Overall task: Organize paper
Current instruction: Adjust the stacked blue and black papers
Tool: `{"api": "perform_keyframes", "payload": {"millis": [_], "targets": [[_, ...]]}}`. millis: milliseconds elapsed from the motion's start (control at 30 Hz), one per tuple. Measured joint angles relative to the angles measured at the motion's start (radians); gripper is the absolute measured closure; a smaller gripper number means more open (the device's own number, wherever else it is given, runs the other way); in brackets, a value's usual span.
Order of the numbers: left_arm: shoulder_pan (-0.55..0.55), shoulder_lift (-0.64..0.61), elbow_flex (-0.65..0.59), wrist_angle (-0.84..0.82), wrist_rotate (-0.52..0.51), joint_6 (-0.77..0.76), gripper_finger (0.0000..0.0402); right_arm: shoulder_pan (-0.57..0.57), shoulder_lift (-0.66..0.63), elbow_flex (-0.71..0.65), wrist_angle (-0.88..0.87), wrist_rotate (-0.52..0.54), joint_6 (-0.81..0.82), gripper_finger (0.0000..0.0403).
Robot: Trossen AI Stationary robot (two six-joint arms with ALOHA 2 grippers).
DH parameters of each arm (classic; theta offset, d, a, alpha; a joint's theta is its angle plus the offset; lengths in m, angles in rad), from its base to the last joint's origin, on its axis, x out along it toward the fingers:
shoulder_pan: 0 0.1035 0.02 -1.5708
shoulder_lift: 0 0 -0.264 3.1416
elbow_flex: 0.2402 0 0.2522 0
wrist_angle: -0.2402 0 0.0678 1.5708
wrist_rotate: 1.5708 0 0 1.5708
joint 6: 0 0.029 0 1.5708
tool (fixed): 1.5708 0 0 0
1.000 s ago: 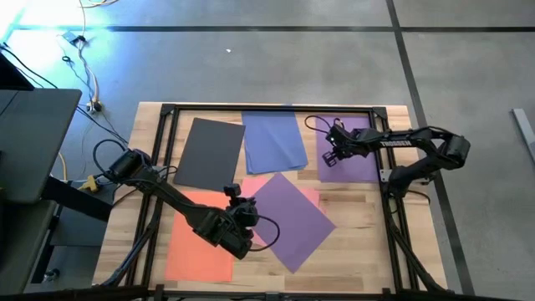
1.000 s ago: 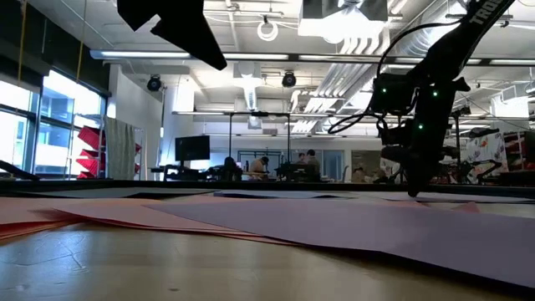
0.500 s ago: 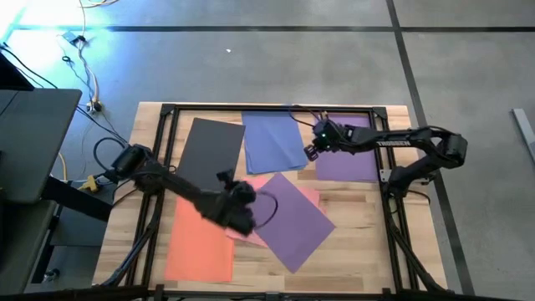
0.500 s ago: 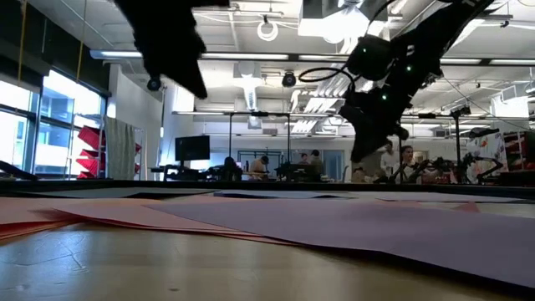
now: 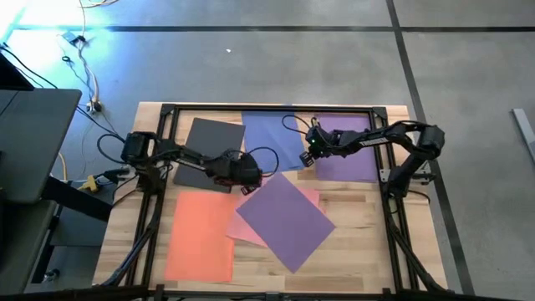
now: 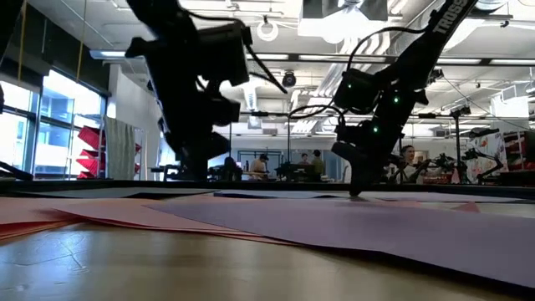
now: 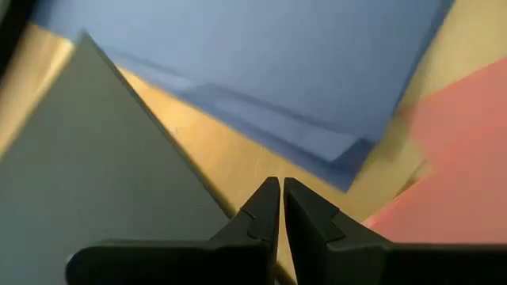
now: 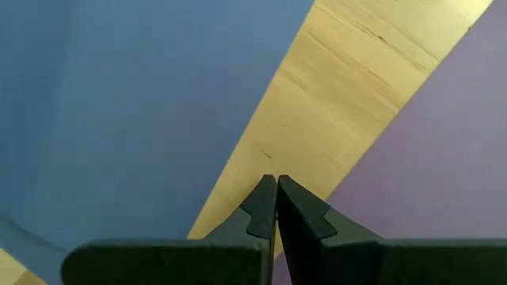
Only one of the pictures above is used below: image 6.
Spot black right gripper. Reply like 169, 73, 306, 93
332, 124, 405, 198

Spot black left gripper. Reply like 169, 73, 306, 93
144, 52, 242, 181

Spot pink paper sheet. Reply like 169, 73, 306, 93
53, 199, 302, 247
367, 199, 482, 214

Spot small black monitor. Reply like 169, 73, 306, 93
280, 163, 321, 183

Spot grey curtain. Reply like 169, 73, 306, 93
103, 116, 137, 181

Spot red angled rack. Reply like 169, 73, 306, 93
77, 125, 142, 181

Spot background robot arms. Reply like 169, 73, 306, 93
417, 150, 505, 185

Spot floral patterned cloth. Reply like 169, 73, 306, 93
466, 131, 509, 185

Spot large glass window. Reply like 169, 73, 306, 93
0, 69, 109, 181

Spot red storage shelf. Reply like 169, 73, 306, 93
503, 131, 528, 172

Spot white hanging box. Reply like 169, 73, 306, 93
489, 94, 530, 120

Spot black slanted bar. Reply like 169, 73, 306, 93
0, 161, 33, 181

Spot black ceiling track bar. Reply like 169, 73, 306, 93
467, 13, 514, 28

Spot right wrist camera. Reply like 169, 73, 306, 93
334, 120, 372, 145

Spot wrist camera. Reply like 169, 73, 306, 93
196, 20, 254, 88
334, 120, 372, 145

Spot black frame stand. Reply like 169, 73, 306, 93
227, 111, 293, 168
396, 112, 463, 185

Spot black right camera cable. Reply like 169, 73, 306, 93
287, 25, 428, 127

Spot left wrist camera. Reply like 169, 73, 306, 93
196, 20, 254, 88

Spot white coiled cable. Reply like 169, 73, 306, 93
257, 19, 279, 43

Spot silver round air duct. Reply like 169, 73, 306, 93
390, 0, 509, 58

